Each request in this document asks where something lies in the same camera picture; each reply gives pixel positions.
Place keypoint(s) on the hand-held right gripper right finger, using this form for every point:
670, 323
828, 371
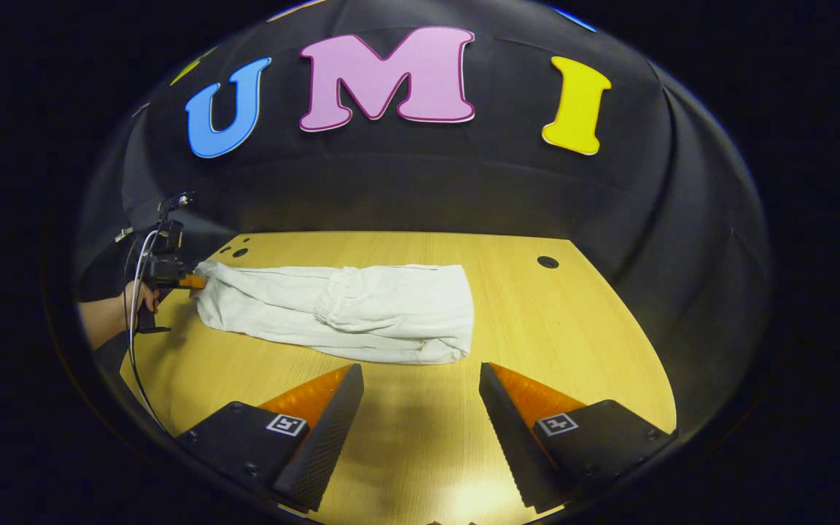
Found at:
515, 445

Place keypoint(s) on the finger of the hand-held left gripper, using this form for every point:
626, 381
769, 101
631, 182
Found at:
192, 281

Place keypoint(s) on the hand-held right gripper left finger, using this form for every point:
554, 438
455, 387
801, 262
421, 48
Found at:
321, 445

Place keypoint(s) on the white jeans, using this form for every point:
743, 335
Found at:
391, 313

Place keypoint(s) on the black backdrop cloth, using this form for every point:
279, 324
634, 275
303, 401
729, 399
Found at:
427, 182

